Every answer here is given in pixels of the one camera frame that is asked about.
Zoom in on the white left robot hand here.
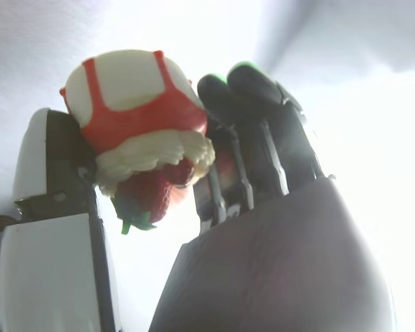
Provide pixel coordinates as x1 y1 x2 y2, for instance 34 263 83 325
0 61 407 332

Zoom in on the red and white plush toy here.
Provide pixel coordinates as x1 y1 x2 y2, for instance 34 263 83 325
59 49 216 236

